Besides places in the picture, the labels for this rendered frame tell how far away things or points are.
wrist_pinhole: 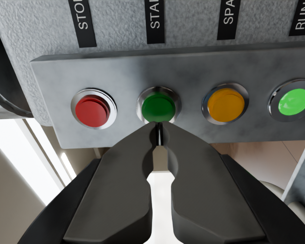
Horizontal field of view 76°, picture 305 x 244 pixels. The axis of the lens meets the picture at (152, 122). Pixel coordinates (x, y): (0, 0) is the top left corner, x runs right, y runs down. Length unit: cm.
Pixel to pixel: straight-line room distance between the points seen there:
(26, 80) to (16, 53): 2
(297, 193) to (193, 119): 47
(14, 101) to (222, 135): 21
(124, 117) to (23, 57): 9
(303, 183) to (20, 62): 57
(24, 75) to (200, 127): 15
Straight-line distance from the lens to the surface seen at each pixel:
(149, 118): 15
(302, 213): 61
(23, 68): 19
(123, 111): 16
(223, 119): 16
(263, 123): 18
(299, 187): 59
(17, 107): 26
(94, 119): 16
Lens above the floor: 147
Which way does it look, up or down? 2 degrees up
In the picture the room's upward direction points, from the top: 92 degrees counter-clockwise
